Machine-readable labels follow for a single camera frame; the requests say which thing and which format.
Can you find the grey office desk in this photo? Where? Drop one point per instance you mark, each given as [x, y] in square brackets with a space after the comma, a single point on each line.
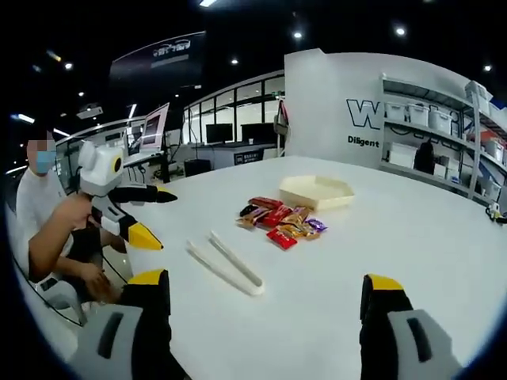
[233, 152]

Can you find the small white device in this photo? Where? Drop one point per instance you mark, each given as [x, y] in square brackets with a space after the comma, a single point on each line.
[493, 210]

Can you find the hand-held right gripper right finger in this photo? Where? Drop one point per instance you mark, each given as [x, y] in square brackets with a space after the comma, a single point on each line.
[396, 344]

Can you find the black computer case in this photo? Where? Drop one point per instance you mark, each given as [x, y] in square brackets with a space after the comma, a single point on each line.
[197, 167]

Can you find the white food tongs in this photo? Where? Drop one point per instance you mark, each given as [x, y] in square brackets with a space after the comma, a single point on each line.
[233, 267]

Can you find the pink screen monitor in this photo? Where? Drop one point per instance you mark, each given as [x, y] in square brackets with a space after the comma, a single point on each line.
[155, 126]

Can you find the black monitor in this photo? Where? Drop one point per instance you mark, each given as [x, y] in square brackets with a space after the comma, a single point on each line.
[257, 132]
[219, 133]

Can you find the metal storage shelf rack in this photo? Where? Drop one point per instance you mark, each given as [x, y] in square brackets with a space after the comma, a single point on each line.
[473, 158]

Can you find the black backpack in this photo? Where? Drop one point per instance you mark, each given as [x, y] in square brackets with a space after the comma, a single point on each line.
[424, 158]

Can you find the row of white storage boxes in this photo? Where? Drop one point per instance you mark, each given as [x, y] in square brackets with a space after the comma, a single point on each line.
[428, 116]

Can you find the round ceiling light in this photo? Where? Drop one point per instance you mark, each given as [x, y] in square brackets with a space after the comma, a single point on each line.
[68, 66]
[297, 35]
[400, 31]
[487, 68]
[234, 61]

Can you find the person's body in white shirt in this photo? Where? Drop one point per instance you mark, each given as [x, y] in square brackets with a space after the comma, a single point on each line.
[33, 202]

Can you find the cream hexagonal container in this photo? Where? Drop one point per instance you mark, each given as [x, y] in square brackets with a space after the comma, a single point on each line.
[317, 196]

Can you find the dark hanging banner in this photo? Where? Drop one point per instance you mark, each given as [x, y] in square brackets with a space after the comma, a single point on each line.
[158, 59]

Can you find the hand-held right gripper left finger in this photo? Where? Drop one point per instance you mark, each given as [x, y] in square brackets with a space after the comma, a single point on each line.
[119, 344]

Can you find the person's right hand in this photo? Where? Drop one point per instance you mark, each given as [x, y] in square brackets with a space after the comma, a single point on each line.
[99, 285]

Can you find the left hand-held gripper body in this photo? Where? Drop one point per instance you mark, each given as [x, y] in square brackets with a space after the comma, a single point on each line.
[99, 170]

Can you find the pile of food snack packets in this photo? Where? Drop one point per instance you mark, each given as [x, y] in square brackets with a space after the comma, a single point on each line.
[283, 223]

